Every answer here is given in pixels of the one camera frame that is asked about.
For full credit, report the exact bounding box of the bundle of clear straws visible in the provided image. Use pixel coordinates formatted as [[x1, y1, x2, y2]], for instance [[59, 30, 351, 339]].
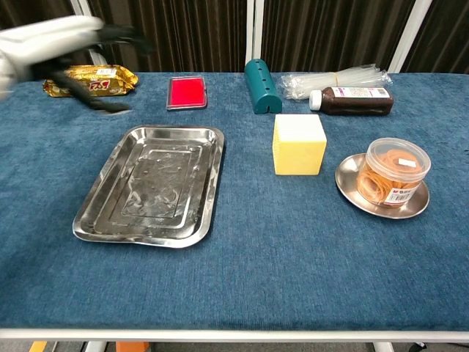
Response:
[[280, 63, 394, 100]]

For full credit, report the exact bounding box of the blue table cloth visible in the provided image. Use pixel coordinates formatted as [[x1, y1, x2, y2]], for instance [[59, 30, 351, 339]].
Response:
[[0, 70, 469, 331]]

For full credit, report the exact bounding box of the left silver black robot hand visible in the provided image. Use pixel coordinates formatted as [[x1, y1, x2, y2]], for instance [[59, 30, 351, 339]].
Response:
[[0, 16, 155, 115]]

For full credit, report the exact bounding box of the brown bottle white cap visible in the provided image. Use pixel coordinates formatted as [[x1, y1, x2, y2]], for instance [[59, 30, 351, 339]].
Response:
[[309, 86, 395, 117]]

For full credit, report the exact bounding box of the white partition post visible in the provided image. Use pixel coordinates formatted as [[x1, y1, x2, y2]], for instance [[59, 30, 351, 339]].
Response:
[[387, 0, 434, 73], [245, 0, 265, 73], [70, 0, 108, 66]]

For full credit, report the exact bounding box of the clear rubber band container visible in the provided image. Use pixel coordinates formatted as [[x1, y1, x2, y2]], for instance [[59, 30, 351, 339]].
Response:
[[357, 137, 432, 210]]

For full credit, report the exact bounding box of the gold biscuit packet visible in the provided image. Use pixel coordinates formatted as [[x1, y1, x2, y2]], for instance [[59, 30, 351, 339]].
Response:
[[43, 64, 140, 98]]

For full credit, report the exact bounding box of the rectangular stainless steel tray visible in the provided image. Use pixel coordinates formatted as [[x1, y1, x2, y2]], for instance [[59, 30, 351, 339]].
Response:
[[72, 125, 226, 249]]

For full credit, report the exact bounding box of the yellow sticky note cube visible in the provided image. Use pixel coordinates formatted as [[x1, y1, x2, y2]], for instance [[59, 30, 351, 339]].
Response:
[[273, 113, 328, 177]]

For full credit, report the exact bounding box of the white table frame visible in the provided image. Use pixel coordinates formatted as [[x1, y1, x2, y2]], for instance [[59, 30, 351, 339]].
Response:
[[0, 327, 469, 352]]

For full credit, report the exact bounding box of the teal half-round plastic holder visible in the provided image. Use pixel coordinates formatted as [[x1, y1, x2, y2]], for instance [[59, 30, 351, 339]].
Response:
[[244, 59, 284, 115]]

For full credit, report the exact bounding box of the round stainless steel plate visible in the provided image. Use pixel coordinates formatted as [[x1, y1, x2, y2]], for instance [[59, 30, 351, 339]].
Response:
[[335, 153, 430, 220]]

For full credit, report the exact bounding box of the red ink pad case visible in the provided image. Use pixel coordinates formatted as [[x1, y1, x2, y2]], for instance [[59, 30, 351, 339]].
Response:
[[166, 76, 209, 111]]

